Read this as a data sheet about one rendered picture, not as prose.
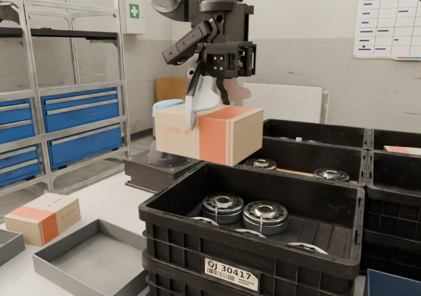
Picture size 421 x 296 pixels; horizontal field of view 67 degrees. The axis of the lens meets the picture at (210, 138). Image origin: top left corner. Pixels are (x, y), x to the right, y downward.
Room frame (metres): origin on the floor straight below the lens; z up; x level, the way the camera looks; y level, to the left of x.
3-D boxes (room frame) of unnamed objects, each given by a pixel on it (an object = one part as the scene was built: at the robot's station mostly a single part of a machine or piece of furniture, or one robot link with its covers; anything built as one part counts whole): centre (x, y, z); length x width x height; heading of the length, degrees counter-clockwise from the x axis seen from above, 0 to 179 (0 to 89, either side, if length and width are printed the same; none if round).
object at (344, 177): (0.89, -0.36, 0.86); 0.10 x 0.10 x 0.01
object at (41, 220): (0.86, 0.49, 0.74); 0.16 x 0.12 x 0.07; 161
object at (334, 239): (0.61, -0.10, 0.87); 0.40 x 0.30 x 0.11; 64
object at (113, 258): (0.68, 0.26, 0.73); 0.27 x 0.20 x 0.05; 59
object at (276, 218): (0.67, -0.13, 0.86); 0.10 x 0.10 x 0.01
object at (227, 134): (0.58, 0.00, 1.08); 0.16 x 0.12 x 0.07; 58
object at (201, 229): (0.61, -0.10, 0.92); 0.40 x 0.30 x 0.02; 64
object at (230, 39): (0.56, -0.02, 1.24); 0.09 x 0.08 x 0.12; 58
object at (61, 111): (2.61, 1.03, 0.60); 0.72 x 0.03 x 0.56; 148
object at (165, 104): (1.20, 0.15, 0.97); 0.13 x 0.12 x 0.14; 93
